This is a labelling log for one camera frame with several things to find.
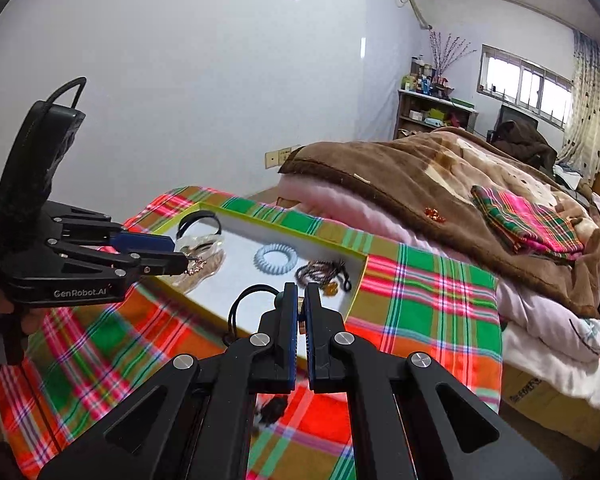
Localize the pale purple spiral hair tie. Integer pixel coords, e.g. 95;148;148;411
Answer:
253;243;297;275

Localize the patterned curtain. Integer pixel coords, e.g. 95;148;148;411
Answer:
560;30;600;187

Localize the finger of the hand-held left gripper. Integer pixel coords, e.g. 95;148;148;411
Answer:
49;201;177;262
47;238;192;282

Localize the black band bracelet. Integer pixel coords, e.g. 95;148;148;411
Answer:
176;211;225;242

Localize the group of bottles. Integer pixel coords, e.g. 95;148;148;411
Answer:
401;55;454;98

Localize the white floral quilt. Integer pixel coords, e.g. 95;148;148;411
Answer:
500;305;600;414

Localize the clear plastic hair claw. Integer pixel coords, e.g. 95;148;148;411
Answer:
172;232;227;296

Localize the window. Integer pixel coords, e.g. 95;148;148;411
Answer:
477;44;574;132

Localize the folded plaid cloth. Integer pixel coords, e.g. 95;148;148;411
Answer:
471;185;586;261

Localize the vase of bare branches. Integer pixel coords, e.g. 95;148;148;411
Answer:
428;30;477;79

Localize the black cable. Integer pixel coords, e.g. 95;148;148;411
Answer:
46;76;89;112

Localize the beige wall socket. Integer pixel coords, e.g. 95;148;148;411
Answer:
264;145;304;170

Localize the plaid bedsheet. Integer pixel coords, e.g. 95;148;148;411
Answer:
0;186;504;480

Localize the person's left hand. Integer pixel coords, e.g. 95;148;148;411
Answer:
0;277;46;356

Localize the brown fleece blanket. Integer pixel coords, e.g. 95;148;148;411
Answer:
279;127;600;319

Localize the dark beaded bracelet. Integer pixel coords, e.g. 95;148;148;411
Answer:
295;258;354;292

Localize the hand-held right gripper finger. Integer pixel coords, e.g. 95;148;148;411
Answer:
37;282;301;480
302;282;563;480

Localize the black monitor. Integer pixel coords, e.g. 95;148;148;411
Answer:
497;104;540;133

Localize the black elastic beaded hair tie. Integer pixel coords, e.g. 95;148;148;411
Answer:
224;284;301;347

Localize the wooden shelf unit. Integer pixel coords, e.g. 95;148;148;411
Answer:
395;89;479;140

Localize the dark jacket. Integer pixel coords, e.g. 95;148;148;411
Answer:
490;120;559;174

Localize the black flower hair tie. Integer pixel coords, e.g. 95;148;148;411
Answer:
255;396;289;429

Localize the yellow cardboard box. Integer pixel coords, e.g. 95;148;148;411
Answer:
125;199;370;376

